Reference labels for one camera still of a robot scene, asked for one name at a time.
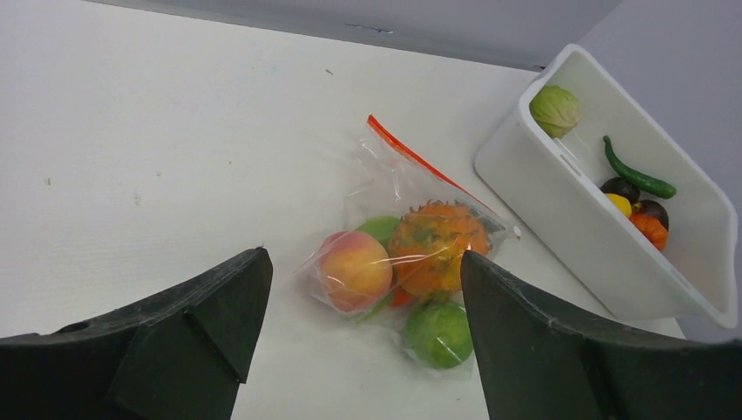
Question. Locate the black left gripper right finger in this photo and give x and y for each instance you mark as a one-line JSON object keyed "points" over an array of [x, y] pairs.
{"points": [[541, 357]]}

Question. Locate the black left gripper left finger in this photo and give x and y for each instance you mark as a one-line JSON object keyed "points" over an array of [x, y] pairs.
{"points": [[181, 353]]}

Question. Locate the small green cabbage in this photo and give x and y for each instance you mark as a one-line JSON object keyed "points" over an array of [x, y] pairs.
{"points": [[438, 334]]}

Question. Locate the red chili pepper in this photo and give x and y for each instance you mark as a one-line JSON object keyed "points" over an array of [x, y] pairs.
{"points": [[400, 298]]}

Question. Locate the toy pineapple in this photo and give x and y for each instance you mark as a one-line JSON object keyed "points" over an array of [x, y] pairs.
{"points": [[429, 243]]}

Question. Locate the clear zip bag orange zipper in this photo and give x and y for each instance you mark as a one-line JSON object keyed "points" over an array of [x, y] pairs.
{"points": [[395, 179]]}

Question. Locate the toy peach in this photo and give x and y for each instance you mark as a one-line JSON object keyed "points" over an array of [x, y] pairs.
{"points": [[354, 269]]}

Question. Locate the light green pepper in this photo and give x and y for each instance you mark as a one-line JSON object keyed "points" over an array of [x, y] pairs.
{"points": [[382, 228]]}

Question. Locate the orange pumpkin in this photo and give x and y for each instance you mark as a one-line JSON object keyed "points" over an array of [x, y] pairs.
{"points": [[651, 228]]}

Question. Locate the yellow pear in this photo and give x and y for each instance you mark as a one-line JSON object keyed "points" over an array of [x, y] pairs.
{"points": [[622, 203]]}

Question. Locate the dark red beet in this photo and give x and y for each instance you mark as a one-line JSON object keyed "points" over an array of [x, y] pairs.
{"points": [[652, 209]]}

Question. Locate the white plastic bin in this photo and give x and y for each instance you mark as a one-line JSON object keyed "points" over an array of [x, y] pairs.
{"points": [[553, 186]]}

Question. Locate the dark avocado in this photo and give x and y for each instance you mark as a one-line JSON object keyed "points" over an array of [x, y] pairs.
{"points": [[623, 188]]}

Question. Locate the dark green cucumber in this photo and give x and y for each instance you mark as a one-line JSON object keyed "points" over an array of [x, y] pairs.
{"points": [[644, 182]]}

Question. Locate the pale green cabbage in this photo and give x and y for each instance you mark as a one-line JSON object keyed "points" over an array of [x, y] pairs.
{"points": [[556, 110]]}

